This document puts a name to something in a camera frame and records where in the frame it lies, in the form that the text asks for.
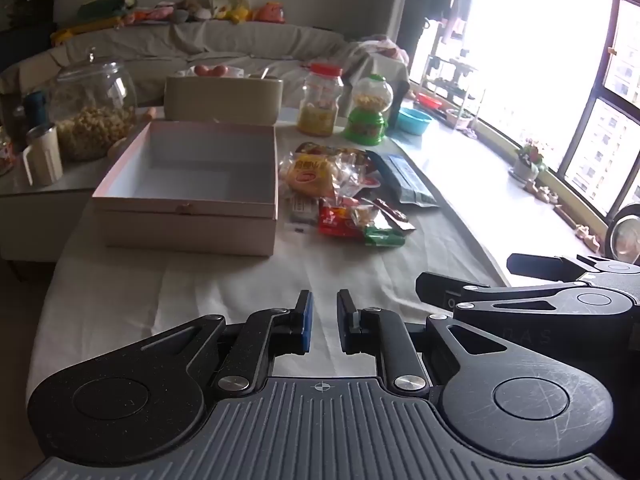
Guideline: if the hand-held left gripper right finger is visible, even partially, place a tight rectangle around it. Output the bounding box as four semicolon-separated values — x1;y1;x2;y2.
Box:
336;289;507;396

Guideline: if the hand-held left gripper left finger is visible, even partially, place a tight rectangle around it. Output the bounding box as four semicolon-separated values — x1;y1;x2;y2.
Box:
141;290;315;396

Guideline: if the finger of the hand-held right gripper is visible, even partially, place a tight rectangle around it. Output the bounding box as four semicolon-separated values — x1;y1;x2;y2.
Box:
416;271;592;318
506;253;640;282

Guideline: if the green snack packet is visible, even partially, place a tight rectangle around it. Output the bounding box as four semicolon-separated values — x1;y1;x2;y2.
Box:
364;227;406;248

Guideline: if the dark brown small packet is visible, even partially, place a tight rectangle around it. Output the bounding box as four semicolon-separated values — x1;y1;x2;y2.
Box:
372;197;416;233

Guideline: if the red yellow snack packet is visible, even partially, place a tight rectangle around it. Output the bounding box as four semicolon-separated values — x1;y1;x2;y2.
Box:
318;199;367;239

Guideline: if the dark blue snack packet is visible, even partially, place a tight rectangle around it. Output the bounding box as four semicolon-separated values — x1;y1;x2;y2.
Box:
367;151;441;208

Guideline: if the clear candy packet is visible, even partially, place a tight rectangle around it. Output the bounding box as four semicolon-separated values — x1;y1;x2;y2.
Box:
334;152;383;197

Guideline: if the yellow bread packet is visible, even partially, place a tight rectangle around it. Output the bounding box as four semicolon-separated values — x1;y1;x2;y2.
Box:
279;154;341;199

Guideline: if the pink cardboard box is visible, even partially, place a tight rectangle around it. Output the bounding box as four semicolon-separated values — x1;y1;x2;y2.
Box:
91;120;279;257

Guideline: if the glass jar with puffed snacks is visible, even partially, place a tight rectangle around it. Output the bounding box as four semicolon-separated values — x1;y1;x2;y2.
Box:
50;47;138;162

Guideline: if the round black framed mirror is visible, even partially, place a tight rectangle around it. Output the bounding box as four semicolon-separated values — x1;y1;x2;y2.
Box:
606;207;640;264

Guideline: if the small potted plant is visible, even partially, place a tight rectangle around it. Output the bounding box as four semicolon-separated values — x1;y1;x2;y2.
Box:
509;142;549;182

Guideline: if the white tablecloth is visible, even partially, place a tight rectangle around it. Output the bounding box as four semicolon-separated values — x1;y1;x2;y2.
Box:
25;105;512;401

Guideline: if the black framed window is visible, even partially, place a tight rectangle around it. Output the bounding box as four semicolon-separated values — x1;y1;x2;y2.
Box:
552;0;640;220

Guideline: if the white flower pot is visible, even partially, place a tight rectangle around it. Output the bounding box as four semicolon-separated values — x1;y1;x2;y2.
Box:
444;107;474;129

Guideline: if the blue bowl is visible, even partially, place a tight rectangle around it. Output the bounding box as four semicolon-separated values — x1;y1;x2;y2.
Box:
397;106;434;136

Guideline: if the green candy dispenser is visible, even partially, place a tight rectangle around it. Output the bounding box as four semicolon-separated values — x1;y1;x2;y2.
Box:
342;74;394;143

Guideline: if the metal balcony rack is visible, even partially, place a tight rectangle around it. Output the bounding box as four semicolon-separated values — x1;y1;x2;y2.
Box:
422;52;487;107

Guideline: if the plastic jar with red lid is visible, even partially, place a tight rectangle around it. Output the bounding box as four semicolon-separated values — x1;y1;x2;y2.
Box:
297;62;346;137

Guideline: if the beige rectangular container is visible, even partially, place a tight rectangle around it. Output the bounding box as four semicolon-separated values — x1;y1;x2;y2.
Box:
164;75;284;127

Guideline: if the pink white blanket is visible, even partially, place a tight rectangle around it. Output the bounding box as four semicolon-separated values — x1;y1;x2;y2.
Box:
350;35;410;68

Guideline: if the dark curtain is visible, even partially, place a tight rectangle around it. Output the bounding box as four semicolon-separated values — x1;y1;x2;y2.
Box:
397;0;443;63

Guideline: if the white side cabinet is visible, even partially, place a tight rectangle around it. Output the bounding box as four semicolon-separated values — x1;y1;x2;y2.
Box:
0;105;156;281

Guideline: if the sofa with beige cover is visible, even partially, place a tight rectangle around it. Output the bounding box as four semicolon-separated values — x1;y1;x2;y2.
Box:
0;19;411;111

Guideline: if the beige mug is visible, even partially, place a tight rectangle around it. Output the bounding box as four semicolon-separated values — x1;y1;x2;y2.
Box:
21;122;65;187

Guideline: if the orange plush toy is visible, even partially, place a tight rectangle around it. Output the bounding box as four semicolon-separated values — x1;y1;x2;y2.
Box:
252;2;287;25

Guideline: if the white yellow bag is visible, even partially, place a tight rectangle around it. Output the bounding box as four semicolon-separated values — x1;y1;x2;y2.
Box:
209;0;253;23

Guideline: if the grey plush toy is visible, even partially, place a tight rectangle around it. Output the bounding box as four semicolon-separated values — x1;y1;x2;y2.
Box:
170;0;211;22

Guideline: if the red label jar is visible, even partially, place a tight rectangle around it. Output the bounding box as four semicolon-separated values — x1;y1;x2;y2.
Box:
0;127;17;176

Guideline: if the blue thermos bottle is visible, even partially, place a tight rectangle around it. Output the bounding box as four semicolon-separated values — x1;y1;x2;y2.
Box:
22;90;51;128

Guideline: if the pink plush toy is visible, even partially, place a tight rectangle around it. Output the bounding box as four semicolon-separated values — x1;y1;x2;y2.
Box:
127;2;176;25

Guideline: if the yellow plush toy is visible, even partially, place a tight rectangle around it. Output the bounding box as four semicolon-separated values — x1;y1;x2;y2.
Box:
50;16;126;45

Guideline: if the green plush toy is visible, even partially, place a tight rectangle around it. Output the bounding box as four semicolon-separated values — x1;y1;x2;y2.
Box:
77;0;138;21

